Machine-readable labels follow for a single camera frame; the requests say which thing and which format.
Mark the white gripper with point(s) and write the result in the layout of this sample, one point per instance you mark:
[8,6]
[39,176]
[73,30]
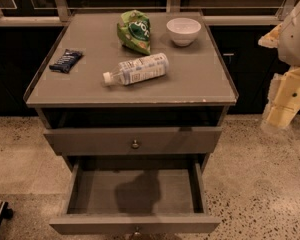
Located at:
[295,39]

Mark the clear blue-label plastic bottle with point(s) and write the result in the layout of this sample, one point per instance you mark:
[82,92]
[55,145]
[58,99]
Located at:
[137,70]

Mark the grey drawer cabinet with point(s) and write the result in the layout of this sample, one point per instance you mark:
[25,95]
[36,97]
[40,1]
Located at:
[196,92]

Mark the closed grey top drawer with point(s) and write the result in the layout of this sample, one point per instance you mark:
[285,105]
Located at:
[133,141]

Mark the open grey middle drawer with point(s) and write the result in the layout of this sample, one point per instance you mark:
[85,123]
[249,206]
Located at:
[153,197]

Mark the white ceramic bowl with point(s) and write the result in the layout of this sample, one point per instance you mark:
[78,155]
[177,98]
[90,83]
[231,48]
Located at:
[183,31]

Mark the green chip bag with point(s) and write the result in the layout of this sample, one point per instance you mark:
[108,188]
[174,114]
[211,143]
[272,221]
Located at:
[134,31]

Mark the dark blue snack packet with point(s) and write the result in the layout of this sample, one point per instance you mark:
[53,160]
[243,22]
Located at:
[66,61]

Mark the black object at floor corner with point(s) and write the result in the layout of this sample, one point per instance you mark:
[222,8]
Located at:
[5,211]

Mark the metal window frame rail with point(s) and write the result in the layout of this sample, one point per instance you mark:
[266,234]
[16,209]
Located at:
[215,12]

